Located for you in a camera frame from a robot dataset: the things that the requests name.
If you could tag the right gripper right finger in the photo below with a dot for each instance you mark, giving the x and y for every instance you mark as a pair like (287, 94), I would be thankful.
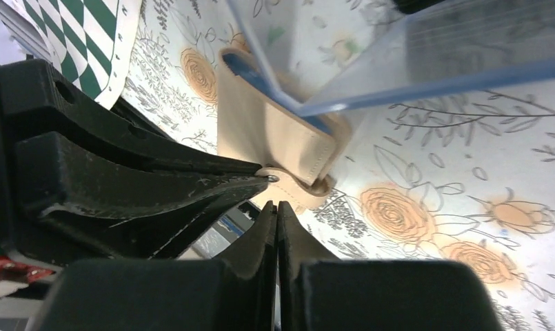
(322, 292)

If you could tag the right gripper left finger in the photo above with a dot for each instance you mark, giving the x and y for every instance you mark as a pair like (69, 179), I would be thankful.
(232, 291)

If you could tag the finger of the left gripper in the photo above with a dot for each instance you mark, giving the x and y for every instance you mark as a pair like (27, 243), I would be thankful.
(35, 99)
(110, 210)

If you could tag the tan card holder wallet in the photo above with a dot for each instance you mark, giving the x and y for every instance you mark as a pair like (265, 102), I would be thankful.
(255, 128)

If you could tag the clear acrylic card box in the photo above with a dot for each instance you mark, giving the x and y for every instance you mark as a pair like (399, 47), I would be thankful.
(330, 56)

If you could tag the green white chessboard mat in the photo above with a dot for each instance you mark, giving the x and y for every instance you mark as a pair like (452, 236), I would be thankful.
(89, 42)

